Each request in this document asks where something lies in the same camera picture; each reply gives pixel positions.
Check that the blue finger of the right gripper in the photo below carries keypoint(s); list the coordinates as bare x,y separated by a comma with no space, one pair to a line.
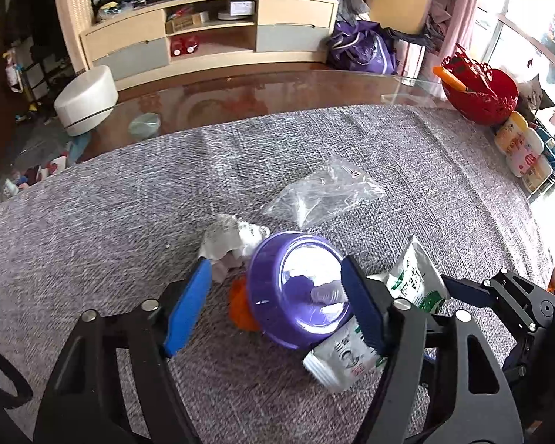
467,291

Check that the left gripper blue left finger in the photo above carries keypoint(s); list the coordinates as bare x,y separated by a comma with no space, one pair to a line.
182,303

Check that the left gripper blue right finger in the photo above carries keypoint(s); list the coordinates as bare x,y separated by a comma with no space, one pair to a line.
368,300

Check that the white green snack pouch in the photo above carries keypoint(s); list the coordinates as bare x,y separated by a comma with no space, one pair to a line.
415,278

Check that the white tissue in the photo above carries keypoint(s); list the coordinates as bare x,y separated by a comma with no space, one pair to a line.
229,243

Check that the orange wrapper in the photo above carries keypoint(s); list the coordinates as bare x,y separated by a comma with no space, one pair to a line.
238,306

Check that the clear plastic bag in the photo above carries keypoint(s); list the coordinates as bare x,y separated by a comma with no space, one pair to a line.
334,188

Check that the small white bottle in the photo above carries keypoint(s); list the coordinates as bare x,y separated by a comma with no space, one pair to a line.
537,174

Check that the white bottle red label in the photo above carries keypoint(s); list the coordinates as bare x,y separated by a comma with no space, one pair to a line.
523,152

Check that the cream bottle yellow cap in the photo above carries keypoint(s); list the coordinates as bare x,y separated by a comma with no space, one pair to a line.
512,129

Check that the red plastic basket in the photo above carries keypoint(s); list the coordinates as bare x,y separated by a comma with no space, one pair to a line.
490,96

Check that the white round stool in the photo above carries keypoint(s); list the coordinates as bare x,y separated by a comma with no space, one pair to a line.
87,100

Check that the orange stick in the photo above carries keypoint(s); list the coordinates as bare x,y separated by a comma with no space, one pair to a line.
449,78

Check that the purple bag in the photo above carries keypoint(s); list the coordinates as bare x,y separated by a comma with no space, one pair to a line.
363,47

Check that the beige TV cabinet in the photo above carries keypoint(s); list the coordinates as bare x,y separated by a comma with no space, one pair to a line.
177,37

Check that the pink curtain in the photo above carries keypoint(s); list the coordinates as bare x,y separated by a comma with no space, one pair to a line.
457,33

